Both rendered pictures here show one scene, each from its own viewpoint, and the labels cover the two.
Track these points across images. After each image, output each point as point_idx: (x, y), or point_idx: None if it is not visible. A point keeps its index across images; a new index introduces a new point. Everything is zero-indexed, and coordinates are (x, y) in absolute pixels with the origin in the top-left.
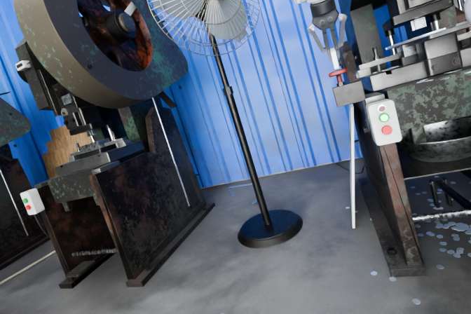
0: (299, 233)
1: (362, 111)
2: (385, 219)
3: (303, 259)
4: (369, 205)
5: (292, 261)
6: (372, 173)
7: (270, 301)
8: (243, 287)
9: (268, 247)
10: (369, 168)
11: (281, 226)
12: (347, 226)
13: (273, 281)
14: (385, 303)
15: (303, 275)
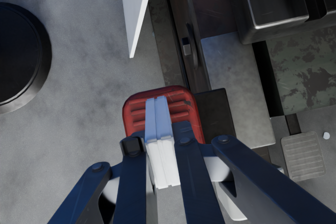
0: (52, 70)
1: (189, 8)
2: (175, 46)
3: (73, 135)
4: (151, 2)
5: (60, 141)
6: (170, 15)
7: (53, 214)
8: (8, 199)
9: (11, 110)
10: None
11: (18, 65)
12: (122, 53)
13: (45, 182)
14: (174, 196)
15: (81, 165)
